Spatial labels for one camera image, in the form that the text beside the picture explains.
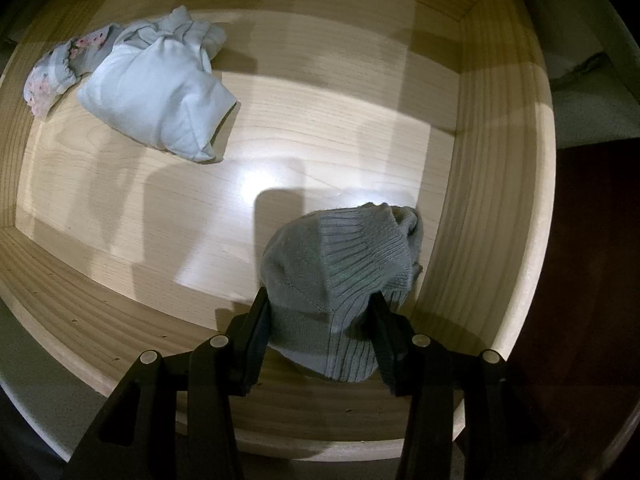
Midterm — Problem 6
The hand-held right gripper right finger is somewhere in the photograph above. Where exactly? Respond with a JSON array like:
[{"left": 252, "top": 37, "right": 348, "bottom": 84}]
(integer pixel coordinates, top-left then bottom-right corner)
[{"left": 369, "top": 292, "right": 551, "bottom": 480}]

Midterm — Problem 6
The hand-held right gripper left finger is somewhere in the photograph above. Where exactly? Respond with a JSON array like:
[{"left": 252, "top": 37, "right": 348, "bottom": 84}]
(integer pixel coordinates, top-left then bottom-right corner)
[{"left": 60, "top": 287, "right": 273, "bottom": 480}]

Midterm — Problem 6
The grey ribbed knit garment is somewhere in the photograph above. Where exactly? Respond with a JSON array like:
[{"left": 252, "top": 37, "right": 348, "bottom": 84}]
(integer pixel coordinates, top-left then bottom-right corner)
[{"left": 260, "top": 202, "right": 425, "bottom": 383}]

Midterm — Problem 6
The pale white underwear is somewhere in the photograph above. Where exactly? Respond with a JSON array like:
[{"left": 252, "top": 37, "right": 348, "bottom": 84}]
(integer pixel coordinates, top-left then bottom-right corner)
[{"left": 77, "top": 35, "right": 238, "bottom": 163}]

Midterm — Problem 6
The grey-blue underwear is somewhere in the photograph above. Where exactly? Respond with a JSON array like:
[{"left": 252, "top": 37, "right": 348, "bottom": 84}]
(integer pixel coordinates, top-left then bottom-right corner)
[{"left": 120, "top": 6, "right": 227, "bottom": 73}]

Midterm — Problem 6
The pink floral underwear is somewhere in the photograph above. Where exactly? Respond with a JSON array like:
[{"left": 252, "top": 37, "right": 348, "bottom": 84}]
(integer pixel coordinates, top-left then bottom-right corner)
[{"left": 23, "top": 27, "right": 121, "bottom": 120}]

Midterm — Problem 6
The grey nightstand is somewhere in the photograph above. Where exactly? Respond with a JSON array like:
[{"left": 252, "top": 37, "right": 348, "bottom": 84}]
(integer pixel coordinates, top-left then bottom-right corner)
[{"left": 520, "top": 0, "right": 640, "bottom": 148}]

